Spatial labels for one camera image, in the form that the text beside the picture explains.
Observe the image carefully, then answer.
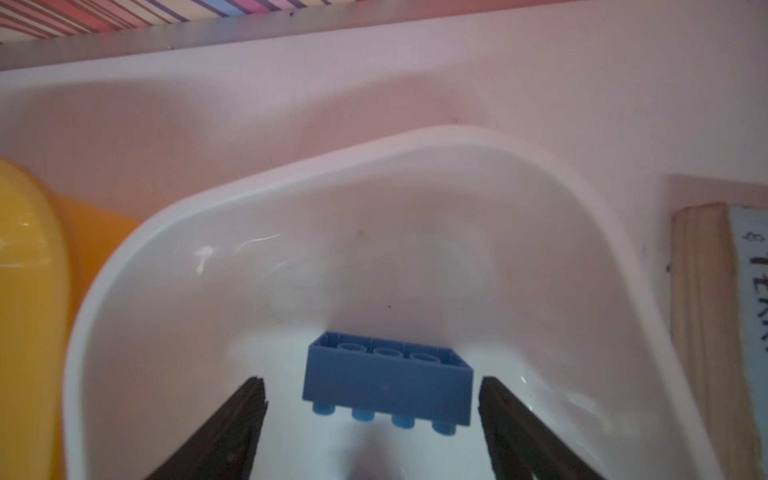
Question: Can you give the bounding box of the paperback book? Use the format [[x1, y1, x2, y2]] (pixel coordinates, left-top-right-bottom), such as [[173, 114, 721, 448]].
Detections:
[[670, 203, 767, 479]]

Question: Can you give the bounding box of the middle yellow plastic bin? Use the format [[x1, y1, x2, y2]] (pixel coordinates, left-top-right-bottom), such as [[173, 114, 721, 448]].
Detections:
[[1, 160, 138, 479]]

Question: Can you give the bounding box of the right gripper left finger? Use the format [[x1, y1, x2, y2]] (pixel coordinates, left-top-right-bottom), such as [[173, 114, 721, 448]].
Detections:
[[149, 377, 268, 479]]

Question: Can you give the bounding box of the blue lego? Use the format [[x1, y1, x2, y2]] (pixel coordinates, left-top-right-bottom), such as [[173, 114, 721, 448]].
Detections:
[[302, 332, 474, 436]]

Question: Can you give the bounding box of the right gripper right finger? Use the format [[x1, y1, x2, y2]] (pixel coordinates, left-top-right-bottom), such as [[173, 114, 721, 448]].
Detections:
[[478, 377, 603, 480]]

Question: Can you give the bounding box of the white plastic bin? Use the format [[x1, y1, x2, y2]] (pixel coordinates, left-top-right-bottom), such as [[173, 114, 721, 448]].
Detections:
[[63, 126, 722, 479]]

